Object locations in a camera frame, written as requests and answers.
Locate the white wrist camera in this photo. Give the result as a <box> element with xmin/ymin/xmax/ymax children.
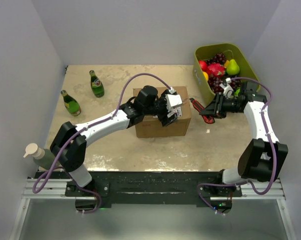
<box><xmin>219</xmin><ymin>77</ymin><xmax>234</xmax><ymax>99</ymax></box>
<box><xmin>165</xmin><ymin>87</ymin><xmax>183</xmax><ymax>112</ymax></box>

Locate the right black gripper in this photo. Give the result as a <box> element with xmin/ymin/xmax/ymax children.
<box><xmin>199</xmin><ymin>92</ymin><xmax>242</xmax><ymax>119</ymax></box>

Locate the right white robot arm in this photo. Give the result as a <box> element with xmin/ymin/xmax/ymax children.
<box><xmin>199</xmin><ymin>81</ymin><xmax>289</xmax><ymax>197</ymax></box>

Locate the near green glass bottle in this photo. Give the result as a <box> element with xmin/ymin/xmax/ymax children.
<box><xmin>60</xmin><ymin>90</ymin><xmax>82</xmax><ymax>116</ymax></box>

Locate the green round fruit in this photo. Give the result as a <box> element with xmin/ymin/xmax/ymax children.
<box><xmin>234</xmin><ymin>87</ymin><xmax>241</xmax><ymax>97</ymax></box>

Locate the far green glass bottle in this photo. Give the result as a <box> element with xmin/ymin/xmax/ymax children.
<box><xmin>89</xmin><ymin>70</ymin><xmax>105</xmax><ymax>98</ymax></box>

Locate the red black utility knife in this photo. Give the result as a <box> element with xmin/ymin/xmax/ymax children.
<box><xmin>189</xmin><ymin>98</ymin><xmax>216</xmax><ymax>125</ymax></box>

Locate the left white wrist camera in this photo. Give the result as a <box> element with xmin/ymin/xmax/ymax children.
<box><xmin>165</xmin><ymin>87</ymin><xmax>183</xmax><ymax>112</ymax></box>

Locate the lower dark grape bunch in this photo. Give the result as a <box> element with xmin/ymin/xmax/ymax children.
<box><xmin>208</xmin><ymin>74</ymin><xmax>242</xmax><ymax>93</ymax></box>

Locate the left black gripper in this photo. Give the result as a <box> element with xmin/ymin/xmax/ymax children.
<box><xmin>144</xmin><ymin>91</ymin><xmax>178</xmax><ymax>127</ymax></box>

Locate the white shipping label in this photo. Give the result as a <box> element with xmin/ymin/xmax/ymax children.
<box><xmin>167</xmin><ymin>106</ymin><xmax>183</xmax><ymax>118</ymax></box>

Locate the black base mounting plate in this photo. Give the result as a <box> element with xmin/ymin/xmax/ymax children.
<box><xmin>51</xmin><ymin>171</ymin><xmax>242</xmax><ymax>213</ymax></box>

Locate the pink dragon fruit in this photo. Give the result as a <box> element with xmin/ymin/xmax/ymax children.
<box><xmin>206</xmin><ymin>63</ymin><xmax>226</xmax><ymax>76</ymax></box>

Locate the red apple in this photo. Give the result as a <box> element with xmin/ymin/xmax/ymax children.
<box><xmin>198</xmin><ymin>60</ymin><xmax>208</xmax><ymax>72</ymax></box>

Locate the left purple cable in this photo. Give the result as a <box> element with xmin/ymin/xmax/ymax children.
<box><xmin>32</xmin><ymin>72</ymin><xmax>176</xmax><ymax>194</ymax></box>

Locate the orange fruit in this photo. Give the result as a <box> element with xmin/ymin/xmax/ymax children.
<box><xmin>203</xmin><ymin>71</ymin><xmax>209</xmax><ymax>82</ymax></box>

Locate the green pear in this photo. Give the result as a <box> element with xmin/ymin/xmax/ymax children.
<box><xmin>226</xmin><ymin>59</ymin><xmax>240</xmax><ymax>76</ymax></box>

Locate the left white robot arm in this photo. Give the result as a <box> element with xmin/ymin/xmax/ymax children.
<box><xmin>49</xmin><ymin>85</ymin><xmax>183</xmax><ymax>196</ymax></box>

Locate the brown cardboard express box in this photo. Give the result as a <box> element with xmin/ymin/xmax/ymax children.
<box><xmin>132</xmin><ymin>86</ymin><xmax>193</xmax><ymax>139</ymax></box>

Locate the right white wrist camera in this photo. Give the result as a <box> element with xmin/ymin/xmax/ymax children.
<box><xmin>219</xmin><ymin>77</ymin><xmax>234</xmax><ymax>99</ymax></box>

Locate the beige pump dispenser bottle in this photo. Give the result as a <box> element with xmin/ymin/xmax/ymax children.
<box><xmin>23</xmin><ymin>143</ymin><xmax>55</xmax><ymax>170</ymax></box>

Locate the green glass bottle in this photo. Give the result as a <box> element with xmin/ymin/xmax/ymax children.
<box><xmin>89</xmin><ymin>70</ymin><xmax>105</xmax><ymax>98</ymax></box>
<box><xmin>60</xmin><ymin>90</ymin><xmax>82</xmax><ymax>116</ymax></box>

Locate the green plastic fruit bin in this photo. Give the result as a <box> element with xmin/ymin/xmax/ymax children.
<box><xmin>193</xmin><ymin>43</ymin><xmax>258</xmax><ymax>106</ymax></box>

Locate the dark grape bunch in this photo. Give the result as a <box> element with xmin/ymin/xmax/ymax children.
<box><xmin>208</xmin><ymin>74</ymin><xmax>242</xmax><ymax>93</ymax></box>
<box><xmin>205</xmin><ymin>52</ymin><xmax>227</xmax><ymax>65</ymax></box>

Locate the upper dark grape bunch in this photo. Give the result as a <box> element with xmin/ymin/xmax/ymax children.
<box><xmin>205</xmin><ymin>52</ymin><xmax>227</xmax><ymax>65</ymax></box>

